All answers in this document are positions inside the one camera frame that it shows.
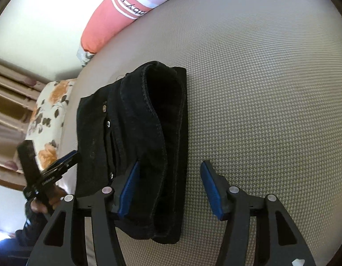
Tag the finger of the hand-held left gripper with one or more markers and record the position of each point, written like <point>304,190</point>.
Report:
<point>65,156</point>
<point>68,165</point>

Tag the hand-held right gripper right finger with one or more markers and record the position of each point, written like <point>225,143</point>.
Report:
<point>212,191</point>

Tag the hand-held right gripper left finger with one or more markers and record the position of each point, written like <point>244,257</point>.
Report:
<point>129,188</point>

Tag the black pants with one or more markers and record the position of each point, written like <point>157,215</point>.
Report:
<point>148,122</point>

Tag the person's left forearm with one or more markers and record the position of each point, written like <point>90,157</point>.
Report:
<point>32,224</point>

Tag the person's left hand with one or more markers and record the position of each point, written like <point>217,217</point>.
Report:
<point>56,198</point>

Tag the pale bed sheet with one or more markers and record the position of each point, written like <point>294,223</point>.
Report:
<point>67,183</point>

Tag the white floral pillow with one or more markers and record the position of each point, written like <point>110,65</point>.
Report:
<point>46,108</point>

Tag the brown wooden furniture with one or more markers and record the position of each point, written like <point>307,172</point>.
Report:
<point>10,102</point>

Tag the grey patterned cloth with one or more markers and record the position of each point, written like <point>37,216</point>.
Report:
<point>83,56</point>

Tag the beige woven bed mat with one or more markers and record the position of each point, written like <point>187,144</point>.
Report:
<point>257,88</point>

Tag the pink checkered long pillow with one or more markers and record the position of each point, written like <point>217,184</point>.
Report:
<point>104,25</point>

